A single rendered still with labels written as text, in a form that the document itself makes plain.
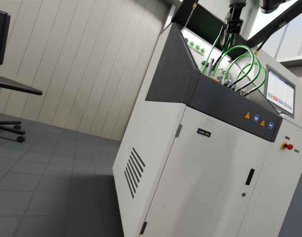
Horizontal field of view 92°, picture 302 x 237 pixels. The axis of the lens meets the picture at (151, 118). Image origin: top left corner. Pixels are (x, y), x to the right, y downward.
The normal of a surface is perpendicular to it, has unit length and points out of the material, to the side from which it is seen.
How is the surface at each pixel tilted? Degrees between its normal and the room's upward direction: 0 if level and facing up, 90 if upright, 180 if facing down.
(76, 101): 90
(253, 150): 90
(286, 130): 90
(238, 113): 90
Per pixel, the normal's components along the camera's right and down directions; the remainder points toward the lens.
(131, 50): 0.43, 0.17
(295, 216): -0.84, -0.29
